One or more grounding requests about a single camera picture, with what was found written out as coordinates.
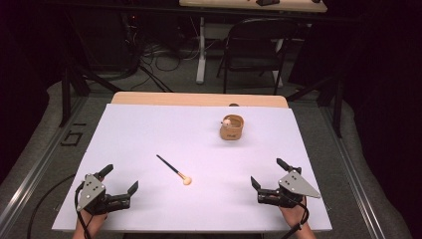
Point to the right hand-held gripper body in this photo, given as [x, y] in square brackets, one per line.
[297, 186]

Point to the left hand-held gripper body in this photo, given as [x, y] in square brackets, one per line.
[91, 192]

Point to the tan brush holder cup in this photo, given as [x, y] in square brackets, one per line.
[232, 132]

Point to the person's left hand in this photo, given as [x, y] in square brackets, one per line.
[91, 223]

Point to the person's right hand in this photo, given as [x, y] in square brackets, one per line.
[295, 217]

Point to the small cream round-tipped brush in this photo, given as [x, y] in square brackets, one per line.
[226, 123]

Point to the white table board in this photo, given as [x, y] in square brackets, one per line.
[185, 139]

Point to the black metal stand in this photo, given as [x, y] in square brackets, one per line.
[66, 96]
[337, 109]

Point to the light wooden table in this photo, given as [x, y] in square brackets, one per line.
[185, 99]

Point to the black folding chair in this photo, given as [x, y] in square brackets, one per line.
[255, 43]

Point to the dark equipment cabinet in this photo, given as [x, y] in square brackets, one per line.
[103, 40]

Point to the white table leg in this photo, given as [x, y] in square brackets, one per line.
[201, 59]

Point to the dark object on background table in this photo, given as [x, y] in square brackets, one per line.
[267, 2]

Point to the wooden background table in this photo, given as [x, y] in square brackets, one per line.
[232, 4]

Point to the aluminium floor rail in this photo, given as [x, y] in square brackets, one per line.
[355, 176]
[36, 169]

